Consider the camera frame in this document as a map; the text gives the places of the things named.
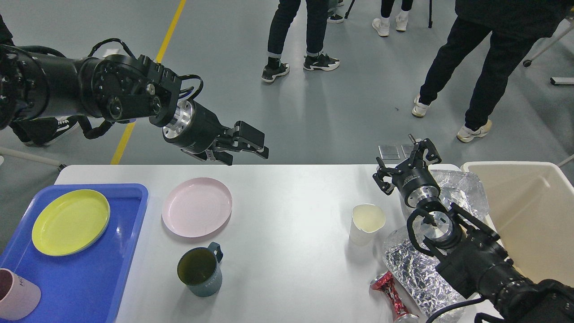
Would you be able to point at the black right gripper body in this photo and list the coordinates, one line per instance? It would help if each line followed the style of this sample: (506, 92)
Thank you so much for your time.
(417, 187)

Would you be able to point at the crushed red can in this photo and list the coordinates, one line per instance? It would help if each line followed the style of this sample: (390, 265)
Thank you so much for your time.
(385, 283)

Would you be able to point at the white bar on floor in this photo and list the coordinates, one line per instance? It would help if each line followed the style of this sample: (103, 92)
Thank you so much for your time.
(562, 81)

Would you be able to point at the white paper on floor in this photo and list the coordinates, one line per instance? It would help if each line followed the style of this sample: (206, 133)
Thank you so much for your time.
(111, 51)

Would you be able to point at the metal floor plate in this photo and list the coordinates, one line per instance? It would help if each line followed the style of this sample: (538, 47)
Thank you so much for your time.
(389, 152)
(407, 149)

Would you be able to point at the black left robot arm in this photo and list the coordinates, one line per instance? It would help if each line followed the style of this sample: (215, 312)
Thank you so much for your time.
(40, 82)

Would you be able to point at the blue plastic tray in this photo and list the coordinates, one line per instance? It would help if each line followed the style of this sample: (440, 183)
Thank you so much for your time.
(86, 287)

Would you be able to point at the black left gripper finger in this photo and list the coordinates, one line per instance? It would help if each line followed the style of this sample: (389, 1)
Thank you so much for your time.
(242, 137)
(209, 154)

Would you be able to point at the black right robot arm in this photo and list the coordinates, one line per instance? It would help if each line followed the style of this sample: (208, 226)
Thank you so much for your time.
(470, 257)

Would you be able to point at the left metal floor plate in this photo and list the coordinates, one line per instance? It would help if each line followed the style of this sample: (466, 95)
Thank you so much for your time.
(389, 152)

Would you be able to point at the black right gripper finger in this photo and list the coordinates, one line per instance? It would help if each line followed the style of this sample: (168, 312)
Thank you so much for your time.
(423, 154)
(382, 172)

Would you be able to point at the pink mug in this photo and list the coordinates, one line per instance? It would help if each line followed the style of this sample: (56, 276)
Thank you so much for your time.
(18, 296)

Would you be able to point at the person with white sneakers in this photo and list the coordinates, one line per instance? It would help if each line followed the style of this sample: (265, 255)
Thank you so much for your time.
(381, 24)

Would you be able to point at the white chair leg right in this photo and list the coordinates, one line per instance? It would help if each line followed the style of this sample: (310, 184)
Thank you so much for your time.
(549, 43)

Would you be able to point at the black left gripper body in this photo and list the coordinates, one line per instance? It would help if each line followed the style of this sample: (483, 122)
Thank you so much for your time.
(192, 127)

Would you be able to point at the pink plate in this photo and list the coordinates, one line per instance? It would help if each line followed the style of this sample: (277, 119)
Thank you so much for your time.
(197, 207)

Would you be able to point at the person in grey jeans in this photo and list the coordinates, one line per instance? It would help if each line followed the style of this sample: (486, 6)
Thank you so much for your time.
(332, 13)

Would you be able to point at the yellow plate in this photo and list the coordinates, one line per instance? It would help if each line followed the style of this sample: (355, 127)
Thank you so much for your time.
(71, 223)

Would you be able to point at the far foil tray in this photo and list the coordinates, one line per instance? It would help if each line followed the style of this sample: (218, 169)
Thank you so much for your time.
(464, 189)

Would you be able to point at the foil tray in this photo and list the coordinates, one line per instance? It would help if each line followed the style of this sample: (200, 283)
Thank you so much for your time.
(464, 189)
(417, 273)

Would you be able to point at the beige plastic bin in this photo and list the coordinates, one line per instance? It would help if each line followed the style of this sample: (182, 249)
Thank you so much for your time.
(532, 208)

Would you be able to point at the white paper cup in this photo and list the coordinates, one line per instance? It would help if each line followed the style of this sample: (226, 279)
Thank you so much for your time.
(366, 220)

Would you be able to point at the white chair base left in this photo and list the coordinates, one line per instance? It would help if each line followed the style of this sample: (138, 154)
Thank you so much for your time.
(34, 158)

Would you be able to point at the right metal floor plate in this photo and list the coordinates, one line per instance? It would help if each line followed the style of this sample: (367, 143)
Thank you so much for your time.
(407, 149)

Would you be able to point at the near foil tray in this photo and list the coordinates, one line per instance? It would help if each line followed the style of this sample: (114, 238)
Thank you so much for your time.
(417, 273)

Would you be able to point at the dark blue mug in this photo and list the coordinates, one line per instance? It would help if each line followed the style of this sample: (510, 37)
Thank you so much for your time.
(200, 270)

